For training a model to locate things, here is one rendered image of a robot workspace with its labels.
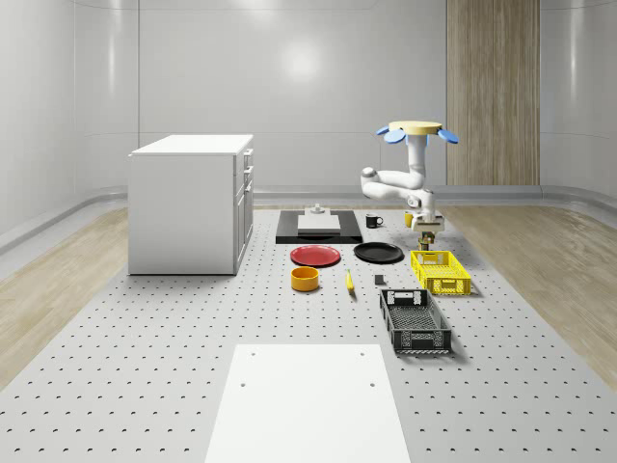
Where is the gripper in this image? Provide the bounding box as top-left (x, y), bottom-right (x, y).
top-left (415, 215), bottom-right (445, 241)

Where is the black plate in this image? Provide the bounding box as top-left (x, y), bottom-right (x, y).
top-left (353, 241), bottom-right (405, 264)

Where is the yellow basket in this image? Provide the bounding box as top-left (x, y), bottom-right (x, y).
top-left (410, 250), bottom-right (472, 296)

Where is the dark grey basket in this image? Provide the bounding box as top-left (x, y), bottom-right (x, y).
top-left (378, 287), bottom-right (453, 356)

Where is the red plate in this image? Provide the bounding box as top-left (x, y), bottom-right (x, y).
top-left (289, 244), bottom-right (342, 267)

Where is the yellow bowl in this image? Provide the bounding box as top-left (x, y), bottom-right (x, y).
top-left (290, 266), bottom-right (320, 292)

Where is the black stove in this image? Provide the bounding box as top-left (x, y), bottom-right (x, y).
top-left (275, 204), bottom-right (364, 245)

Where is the white board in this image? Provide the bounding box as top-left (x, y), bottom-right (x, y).
top-left (204, 343), bottom-right (413, 463)

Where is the white cabinet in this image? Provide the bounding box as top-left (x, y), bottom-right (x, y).
top-left (127, 133), bottom-right (255, 277)

